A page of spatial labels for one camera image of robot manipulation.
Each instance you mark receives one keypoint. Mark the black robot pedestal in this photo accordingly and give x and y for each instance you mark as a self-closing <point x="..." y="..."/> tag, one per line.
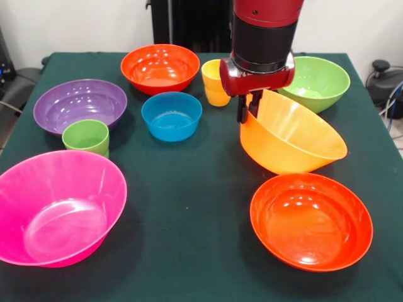
<point x="189" y="25"/>

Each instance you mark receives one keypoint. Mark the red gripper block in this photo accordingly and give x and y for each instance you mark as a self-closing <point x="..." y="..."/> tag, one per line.
<point x="258" y="83"/>

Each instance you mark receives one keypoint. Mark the yellow plastic cup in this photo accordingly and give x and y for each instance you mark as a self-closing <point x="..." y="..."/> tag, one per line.
<point x="212" y="91"/>

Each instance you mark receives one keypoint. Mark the blue plastic bowl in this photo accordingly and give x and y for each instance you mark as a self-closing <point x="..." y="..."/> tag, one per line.
<point x="171" y="119"/>

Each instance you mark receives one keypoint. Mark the red plastic bowl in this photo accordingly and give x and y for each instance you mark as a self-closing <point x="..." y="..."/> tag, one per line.
<point x="308" y="226"/>
<point x="160" y="72"/>

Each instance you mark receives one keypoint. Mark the orange plastic bowl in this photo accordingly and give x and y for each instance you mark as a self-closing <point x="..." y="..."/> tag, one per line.
<point x="289" y="148"/>

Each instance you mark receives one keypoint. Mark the green plastic cup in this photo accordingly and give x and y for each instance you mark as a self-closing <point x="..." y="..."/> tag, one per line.
<point x="85" y="136"/>

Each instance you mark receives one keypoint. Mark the pink plastic bowl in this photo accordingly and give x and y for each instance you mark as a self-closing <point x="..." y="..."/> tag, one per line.
<point x="63" y="201"/>

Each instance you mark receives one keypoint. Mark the dark green table cloth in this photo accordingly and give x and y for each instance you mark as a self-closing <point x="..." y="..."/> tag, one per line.
<point x="195" y="176"/>

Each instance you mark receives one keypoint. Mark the black computer tower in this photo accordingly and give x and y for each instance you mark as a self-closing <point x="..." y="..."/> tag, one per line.
<point x="4" y="53"/>

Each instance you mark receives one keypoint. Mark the purple plastic bowl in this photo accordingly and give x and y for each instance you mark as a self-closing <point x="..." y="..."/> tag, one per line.
<point x="78" y="104"/>

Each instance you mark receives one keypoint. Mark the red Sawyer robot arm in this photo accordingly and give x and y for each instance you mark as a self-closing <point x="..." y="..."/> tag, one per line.
<point x="264" y="34"/>

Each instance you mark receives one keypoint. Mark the green plastic bowl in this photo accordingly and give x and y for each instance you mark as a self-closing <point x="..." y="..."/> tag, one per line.
<point x="318" y="81"/>

